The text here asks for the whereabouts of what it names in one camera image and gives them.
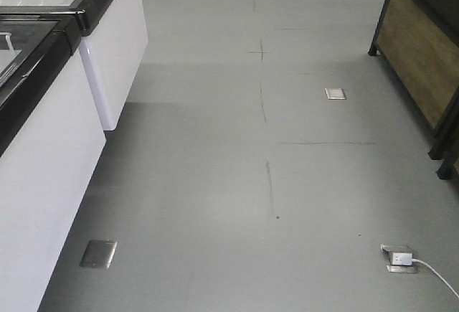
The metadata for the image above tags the steel floor socket plate centre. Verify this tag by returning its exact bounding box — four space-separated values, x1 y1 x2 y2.
324 88 347 100

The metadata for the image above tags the white power cable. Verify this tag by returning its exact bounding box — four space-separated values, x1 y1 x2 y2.
411 258 459 301

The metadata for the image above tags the white chest freezer near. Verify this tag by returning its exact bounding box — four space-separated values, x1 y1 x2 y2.
1 15 105 311

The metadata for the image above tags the white chest freezer far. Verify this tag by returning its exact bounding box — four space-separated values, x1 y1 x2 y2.
1 0 148 131

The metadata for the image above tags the steel floor socket plate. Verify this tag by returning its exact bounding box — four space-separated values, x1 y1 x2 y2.
324 88 347 100
80 240 118 269

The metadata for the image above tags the white chest freezer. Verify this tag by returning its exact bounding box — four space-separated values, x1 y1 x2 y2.
1 15 105 311
1 0 148 131

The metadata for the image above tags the steel floor socket plate left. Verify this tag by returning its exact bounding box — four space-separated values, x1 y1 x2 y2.
80 240 118 269

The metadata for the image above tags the wooden black-framed display stand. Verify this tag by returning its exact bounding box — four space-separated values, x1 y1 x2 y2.
368 0 458 180

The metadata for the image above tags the white power adapter plug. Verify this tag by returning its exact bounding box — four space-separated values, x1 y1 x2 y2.
389 251 413 266

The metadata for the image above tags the open steel floor socket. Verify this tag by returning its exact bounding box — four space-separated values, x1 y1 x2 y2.
380 244 418 274

